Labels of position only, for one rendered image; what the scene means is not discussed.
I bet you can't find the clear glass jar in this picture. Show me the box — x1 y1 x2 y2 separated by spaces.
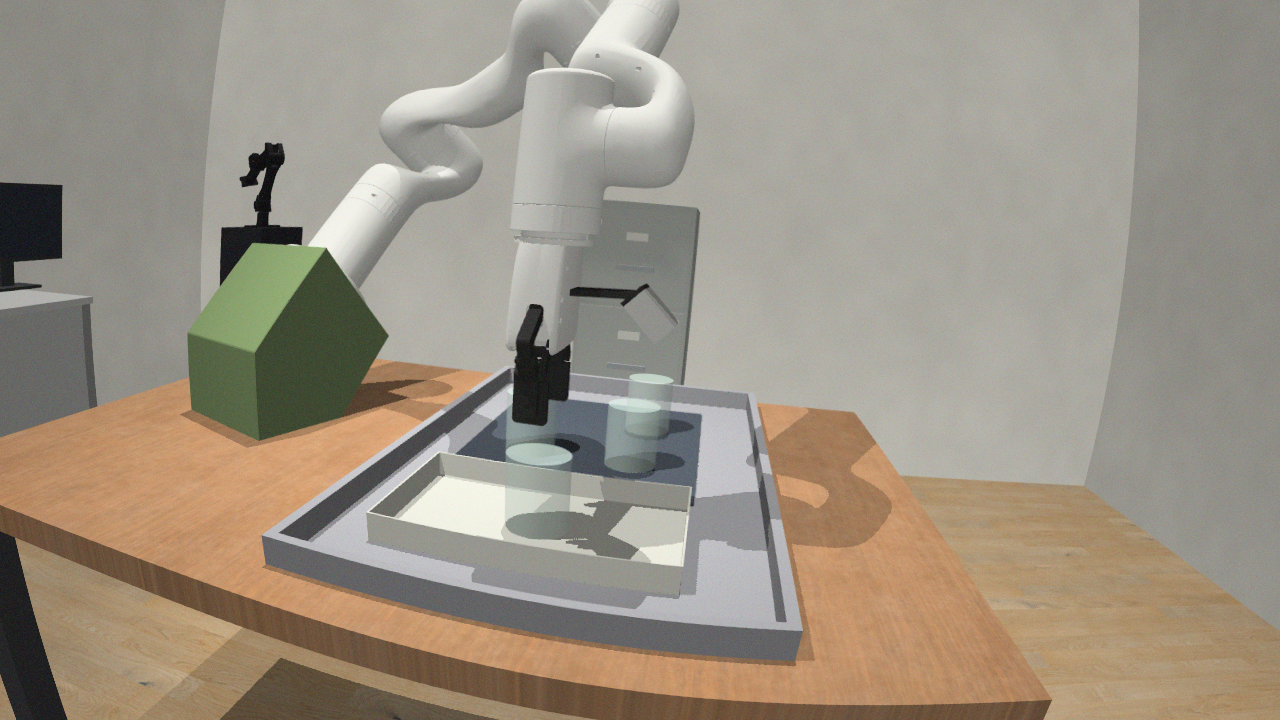
628 374 675 436
506 443 573 541
506 387 557 448
604 398 660 473

